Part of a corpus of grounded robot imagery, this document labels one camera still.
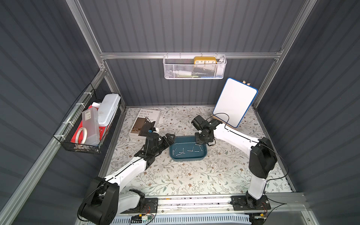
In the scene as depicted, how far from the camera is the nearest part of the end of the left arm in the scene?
665mm

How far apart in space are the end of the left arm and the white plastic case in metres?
0.24

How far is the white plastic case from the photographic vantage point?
2.32ft
